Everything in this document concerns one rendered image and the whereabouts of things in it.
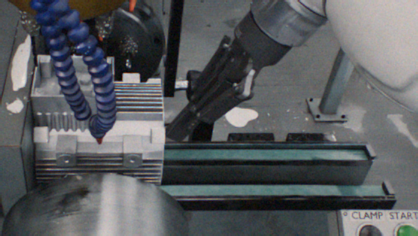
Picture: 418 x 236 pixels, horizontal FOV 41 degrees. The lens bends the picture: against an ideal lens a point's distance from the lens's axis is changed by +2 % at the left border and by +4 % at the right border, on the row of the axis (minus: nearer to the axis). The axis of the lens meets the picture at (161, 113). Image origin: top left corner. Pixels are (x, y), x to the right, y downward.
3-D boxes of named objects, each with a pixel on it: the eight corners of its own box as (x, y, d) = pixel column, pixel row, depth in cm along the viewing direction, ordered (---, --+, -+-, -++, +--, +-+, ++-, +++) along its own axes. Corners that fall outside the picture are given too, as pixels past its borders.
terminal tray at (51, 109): (34, 133, 84) (30, 97, 79) (42, 88, 92) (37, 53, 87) (113, 133, 85) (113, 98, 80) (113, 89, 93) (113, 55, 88)
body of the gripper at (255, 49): (245, -3, 74) (204, 45, 79) (257, 33, 68) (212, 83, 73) (287, 21, 77) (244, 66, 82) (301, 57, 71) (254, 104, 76)
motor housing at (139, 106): (39, 216, 91) (28, 134, 79) (51, 135, 105) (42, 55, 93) (159, 214, 93) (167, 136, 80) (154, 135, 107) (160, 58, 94)
